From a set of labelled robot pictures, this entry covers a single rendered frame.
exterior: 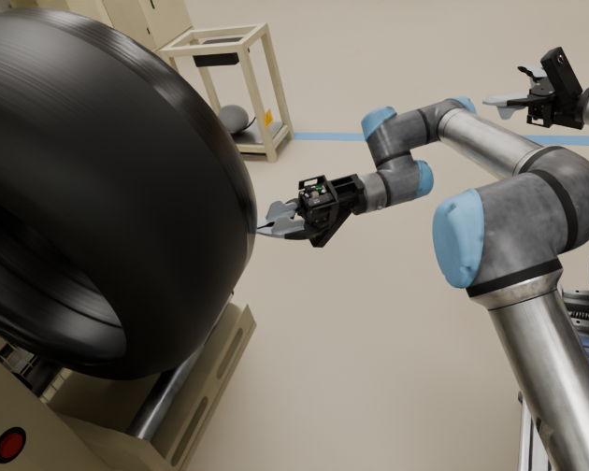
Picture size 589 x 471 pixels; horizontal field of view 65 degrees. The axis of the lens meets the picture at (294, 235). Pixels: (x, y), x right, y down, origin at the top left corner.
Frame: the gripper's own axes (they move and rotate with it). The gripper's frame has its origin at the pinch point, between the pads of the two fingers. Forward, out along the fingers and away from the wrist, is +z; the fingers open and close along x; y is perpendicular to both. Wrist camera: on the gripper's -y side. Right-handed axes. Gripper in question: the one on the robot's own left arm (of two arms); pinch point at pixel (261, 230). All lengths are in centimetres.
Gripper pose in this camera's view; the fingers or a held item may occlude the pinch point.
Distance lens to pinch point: 87.8
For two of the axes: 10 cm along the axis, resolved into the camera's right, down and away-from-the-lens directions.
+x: 3.6, 7.9, -5.1
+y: 0.4, -5.5, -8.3
